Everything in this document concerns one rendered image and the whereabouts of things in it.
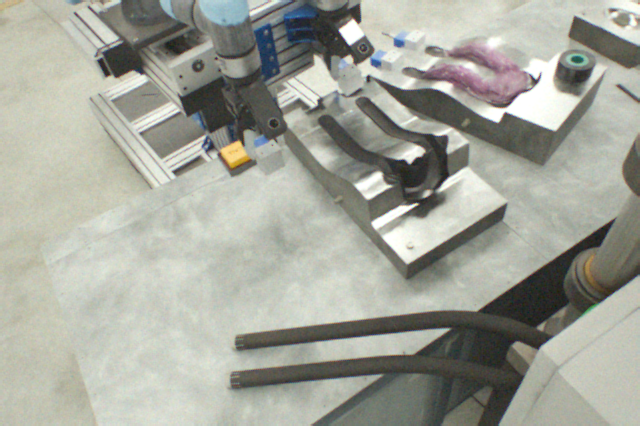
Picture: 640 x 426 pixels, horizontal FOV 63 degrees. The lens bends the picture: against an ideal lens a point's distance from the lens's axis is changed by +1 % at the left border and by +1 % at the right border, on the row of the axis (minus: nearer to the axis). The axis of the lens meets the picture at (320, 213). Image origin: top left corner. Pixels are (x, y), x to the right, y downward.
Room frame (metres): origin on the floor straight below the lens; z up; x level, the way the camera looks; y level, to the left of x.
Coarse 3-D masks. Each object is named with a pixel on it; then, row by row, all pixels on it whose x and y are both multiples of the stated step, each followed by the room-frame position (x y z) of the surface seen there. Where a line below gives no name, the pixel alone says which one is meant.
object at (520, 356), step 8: (560, 312) 0.41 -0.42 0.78; (512, 344) 0.36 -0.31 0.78; (520, 344) 0.36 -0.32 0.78; (512, 352) 0.36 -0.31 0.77; (520, 352) 0.35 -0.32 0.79; (528, 352) 0.34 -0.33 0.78; (512, 360) 0.35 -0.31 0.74; (520, 360) 0.34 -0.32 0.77; (528, 360) 0.33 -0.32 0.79; (520, 368) 0.33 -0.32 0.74; (528, 368) 0.32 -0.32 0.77
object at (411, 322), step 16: (352, 320) 0.42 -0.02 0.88; (368, 320) 0.41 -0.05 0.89; (384, 320) 0.40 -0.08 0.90; (400, 320) 0.39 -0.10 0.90; (416, 320) 0.38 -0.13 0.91; (240, 336) 0.45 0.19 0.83; (256, 336) 0.44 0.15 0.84; (272, 336) 0.43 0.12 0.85; (288, 336) 0.42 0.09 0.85; (304, 336) 0.41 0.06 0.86; (320, 336) 0.41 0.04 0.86; (336, 336) 0.40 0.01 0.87; (352, 336) 0.39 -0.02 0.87; (368, 336) 0.39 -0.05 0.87
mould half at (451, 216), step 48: (336, 96) 1.02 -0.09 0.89; (384, 96) 0.99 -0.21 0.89; (288, 144) 0.96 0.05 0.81; (336, 144) 0.86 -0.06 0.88; (384, 144) 0.82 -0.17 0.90; (336, 192) 0.75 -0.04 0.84; (384, 192) 0.66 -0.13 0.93; (480, 192) 0.67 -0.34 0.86; (384, 240) 0.59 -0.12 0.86; (432, 240) 0.57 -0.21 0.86
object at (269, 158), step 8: (256, 144) 0.84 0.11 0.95; (264, 144) 0.83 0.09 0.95; (272, 144) 0.82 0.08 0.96; (256, 152) 0.80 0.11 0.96; (264, 152) 0.79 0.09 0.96; (272, 152) 0.79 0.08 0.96; (280, 152) 0.80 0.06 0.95; (256, 160) 0.81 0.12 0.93; (264, 160) 0.78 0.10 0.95; (272, 160) 0.79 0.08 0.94; (280, 160) 0.79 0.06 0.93; (264, 168) 0.78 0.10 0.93; (272, 168) 0.78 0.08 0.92; (280, 168) 0.79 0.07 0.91
